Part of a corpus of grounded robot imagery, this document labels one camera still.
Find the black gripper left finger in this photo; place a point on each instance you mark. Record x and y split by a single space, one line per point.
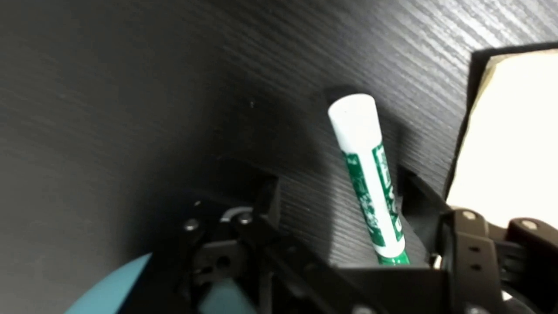
272 272

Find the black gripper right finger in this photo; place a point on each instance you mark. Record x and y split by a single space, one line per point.
494 267

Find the white marker with green cap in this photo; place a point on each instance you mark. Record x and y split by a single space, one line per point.
363 167

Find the teal bowl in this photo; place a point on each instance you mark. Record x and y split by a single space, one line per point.
110 289

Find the beige napkin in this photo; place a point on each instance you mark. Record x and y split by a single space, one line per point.
511 139

